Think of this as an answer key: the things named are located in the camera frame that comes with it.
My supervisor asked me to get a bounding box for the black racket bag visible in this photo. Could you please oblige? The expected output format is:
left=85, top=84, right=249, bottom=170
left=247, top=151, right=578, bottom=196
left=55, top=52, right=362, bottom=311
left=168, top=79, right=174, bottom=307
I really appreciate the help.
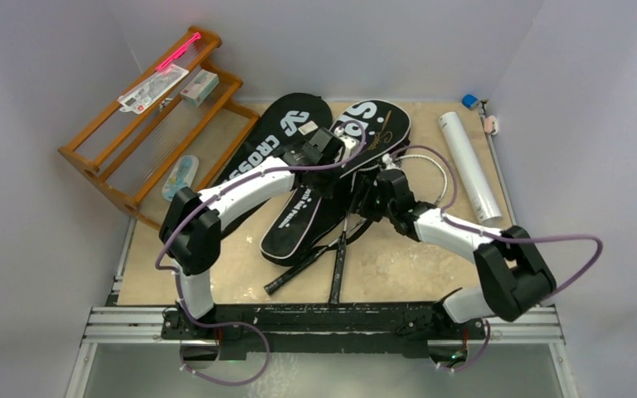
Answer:
left=260, top=99, right=411, bottom=267
left=211, top=92, right=335, bottom=237

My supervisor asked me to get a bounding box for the black racket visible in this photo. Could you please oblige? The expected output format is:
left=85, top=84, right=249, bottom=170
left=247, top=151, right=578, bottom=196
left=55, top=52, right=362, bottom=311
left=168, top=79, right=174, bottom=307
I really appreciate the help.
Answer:
left=264, top=220, right=372, bottom=296
left=328, top=212, right=349, bottom=304

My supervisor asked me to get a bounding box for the white shuttlecock tube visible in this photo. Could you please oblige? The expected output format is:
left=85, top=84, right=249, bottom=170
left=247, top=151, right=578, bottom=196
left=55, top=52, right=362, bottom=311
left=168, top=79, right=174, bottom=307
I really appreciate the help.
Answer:
left=438, top=112, right=503, bottom=227

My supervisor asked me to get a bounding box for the white frame badminton racket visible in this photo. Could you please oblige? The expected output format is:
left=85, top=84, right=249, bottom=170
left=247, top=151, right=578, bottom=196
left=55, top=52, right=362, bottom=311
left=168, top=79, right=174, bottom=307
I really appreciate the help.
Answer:
left=396, top=153, right=459, bottom=209

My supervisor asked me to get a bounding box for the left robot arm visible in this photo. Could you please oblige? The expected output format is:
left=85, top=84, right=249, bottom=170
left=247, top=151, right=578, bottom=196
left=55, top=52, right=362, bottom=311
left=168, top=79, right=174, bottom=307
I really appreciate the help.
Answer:
left=154, top=127, right=367, bottom=339

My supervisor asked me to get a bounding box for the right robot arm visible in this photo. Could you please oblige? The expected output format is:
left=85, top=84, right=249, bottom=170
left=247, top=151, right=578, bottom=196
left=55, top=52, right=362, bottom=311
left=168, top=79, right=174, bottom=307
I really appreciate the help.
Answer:
left=353, top=169, right=557, bottom=337

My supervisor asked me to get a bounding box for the blue toothbrush blister pack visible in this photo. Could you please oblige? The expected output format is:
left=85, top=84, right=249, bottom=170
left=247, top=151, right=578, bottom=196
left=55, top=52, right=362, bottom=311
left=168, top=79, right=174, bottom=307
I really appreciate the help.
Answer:
left=162, top=155, right=199, bottom=201

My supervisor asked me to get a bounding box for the blue small object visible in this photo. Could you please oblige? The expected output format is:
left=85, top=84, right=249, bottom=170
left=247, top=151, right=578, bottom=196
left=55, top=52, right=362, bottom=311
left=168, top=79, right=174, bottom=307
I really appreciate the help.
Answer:
left=460, top=94, right=480, bottom=110

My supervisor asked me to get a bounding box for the pink white small object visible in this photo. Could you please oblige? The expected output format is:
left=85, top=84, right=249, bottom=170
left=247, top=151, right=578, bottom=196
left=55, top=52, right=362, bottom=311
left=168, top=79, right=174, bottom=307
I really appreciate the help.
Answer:
left=483, top=115, right=498, bottom=136

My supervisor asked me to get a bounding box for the small teal white box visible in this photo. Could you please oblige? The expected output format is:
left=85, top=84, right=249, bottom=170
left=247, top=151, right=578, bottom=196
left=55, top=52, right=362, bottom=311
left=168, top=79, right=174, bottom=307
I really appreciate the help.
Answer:
left=180, top=69, right=219, bottom=107

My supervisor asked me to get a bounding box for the wooden tiered shelf rack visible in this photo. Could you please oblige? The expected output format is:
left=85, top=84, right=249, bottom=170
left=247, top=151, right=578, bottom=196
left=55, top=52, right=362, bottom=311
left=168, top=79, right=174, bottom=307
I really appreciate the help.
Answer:
left=58, top=26, right=260, bottom=229

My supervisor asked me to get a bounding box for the pink pen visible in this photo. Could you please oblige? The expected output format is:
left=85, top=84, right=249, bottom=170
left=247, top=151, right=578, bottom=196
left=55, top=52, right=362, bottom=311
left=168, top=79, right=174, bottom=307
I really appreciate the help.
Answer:
left=155, top=32, right=202, bottom=72

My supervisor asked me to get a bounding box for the white packaged card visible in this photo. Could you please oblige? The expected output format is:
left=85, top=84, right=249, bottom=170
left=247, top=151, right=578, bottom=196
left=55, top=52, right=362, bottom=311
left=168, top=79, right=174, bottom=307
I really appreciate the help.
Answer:
left=118, top=64, right=189, bottom=114

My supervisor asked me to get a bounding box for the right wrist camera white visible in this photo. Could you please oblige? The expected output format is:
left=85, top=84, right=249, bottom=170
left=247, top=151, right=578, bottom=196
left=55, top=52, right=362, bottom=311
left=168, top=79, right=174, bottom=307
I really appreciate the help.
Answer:
left=381, top=154, right=400, bottom=170

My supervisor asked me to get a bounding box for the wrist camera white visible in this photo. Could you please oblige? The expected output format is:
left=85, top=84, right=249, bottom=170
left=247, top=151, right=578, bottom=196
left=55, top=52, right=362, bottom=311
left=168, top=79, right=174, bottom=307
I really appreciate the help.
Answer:
left=381, top=154, right=400, bottom=170
left=334, top=129, right=367, bottom=166

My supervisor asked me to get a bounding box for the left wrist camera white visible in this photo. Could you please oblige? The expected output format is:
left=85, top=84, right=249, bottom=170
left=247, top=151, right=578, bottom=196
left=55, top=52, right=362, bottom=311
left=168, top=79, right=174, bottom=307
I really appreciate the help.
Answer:
left=334, top=129, right=367, bottom=166

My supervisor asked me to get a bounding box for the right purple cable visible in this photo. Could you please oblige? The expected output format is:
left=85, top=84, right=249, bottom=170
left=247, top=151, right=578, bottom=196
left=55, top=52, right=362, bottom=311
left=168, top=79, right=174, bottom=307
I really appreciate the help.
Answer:
left=384, top=144, right=604, bottom=375

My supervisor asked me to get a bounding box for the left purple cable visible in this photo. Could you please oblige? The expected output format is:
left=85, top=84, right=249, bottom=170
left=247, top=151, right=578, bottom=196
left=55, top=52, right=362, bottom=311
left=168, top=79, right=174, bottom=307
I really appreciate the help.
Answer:
left=154, top=118, right=369, bottom=386

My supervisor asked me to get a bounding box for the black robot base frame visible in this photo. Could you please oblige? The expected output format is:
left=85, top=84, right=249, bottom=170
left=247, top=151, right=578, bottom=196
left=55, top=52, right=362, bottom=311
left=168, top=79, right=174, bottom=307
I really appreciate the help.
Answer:
left=85, top=298, right=565, bottom=366

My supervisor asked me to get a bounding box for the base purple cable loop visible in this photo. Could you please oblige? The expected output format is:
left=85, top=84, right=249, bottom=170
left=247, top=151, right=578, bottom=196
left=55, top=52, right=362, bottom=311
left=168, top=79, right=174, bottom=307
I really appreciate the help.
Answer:
left=179, top=321, right=272, bottom=388

